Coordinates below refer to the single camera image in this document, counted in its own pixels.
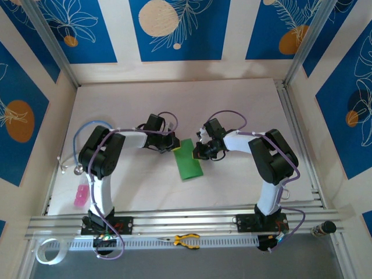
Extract clear tape roll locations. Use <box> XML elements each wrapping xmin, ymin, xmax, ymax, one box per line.
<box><xmin>35</xmin><ymin>238</ymin><xmax>68</xmax><ymax>266</ymax></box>

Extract black controller board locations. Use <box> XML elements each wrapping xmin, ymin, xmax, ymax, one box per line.
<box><xmin>257</xmin><ymin>232</ymin><xmax>288</xmax><ymax>253</ymax></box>
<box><xmin>92</xmin><ymin>234</ymin><xmax>117</xmax><ymax>256</ymax></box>

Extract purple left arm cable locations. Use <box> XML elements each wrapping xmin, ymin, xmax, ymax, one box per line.
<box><xmin>87</xmin><ymin>112</ymin><xmax>178</xmax><ymax>261</ymax></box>

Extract perforated grey cable duct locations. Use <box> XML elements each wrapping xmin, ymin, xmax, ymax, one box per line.
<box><xmin>68</xmin><ymin>234</ymin><xmax>260</xmax><ymax>251</ymax></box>

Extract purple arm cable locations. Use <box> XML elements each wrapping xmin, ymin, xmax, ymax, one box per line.
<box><xmin>208</xmin><ymin>109</ymin><xmax>306</xmax><ymax>253</ymax></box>
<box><xmin>87</xmin><ymin>112</ymin><xmax>178</xmax><ymax>261</ymax></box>

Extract yellow black pliers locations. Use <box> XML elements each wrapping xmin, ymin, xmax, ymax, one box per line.
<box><xmin>156</xmin><ymin>233</ymin><xmax>201</xmax><ymax>250</ymax></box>

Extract blue stethoscope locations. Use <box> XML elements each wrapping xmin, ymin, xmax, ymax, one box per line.
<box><xmin>57</xmin><ymin>120</ymin><xmax>113</xmax><ymax>176</ymax></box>

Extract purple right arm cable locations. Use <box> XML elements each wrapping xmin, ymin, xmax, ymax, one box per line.
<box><xmin>208</xmin><ymin>109</ymin><xmax>306</xmax><ymax>253</ymax></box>

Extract green paper sheet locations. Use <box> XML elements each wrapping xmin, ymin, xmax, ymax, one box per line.
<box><xmin>173</xmin><ymin>138</ymin><xmax>205</xmax><ymax>182</ymax></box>

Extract aluminium side rail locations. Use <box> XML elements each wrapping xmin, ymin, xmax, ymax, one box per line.
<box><xmin>274</xmin><ymin>80</ymin><xmax>326</xmax><ymax>209</ymax></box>

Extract aluminium frame post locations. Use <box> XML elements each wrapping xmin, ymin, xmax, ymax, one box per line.
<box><xmin>282</xmin><ymin>0</ymin><xmax>335</xmax><ymax>88</ymax></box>
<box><xmin>22</xmin><ymin>0</ymin><xmax>81</xmax><ymax>88</ymax></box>

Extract black left controller board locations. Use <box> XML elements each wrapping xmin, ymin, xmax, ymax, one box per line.
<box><xmin>92</xmin><ymin>234</ymin><xmax>117</xmax><ymax>256</ymax></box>

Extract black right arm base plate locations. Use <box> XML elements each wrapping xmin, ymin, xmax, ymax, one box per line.
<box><xmin>235</xmin><ymin>213</ymin><xmax>289</xmax><ymax>233</ymax></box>

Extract aluminium mounting rail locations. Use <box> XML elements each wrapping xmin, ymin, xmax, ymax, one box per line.
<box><xmin>24</xmin><ymin>203</ymin><xmax>348</xmax><ymax>241</ymax></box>

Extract pink plastic container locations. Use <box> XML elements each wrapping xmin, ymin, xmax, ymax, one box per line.
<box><xmin>73</xmin><ymin>178</ymin><xmax>90</xmax><ymax>210</ymax></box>

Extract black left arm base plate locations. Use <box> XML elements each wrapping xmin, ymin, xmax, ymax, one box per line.
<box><xmin>80</xmin><ymin>215</ymin><xmax>135</xmax><ymax>235</ymax></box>

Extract dark capped bottle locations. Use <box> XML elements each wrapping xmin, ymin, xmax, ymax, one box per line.
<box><xmin>310</xmin><ymin>220</ymin><xmax>337</xmax><ymax>238</ymax></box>

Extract black right controller board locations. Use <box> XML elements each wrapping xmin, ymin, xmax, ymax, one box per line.
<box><xmin>257</xmin><ymin>232</ymin><xmax>288</xmax><ymax>253</ymax></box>

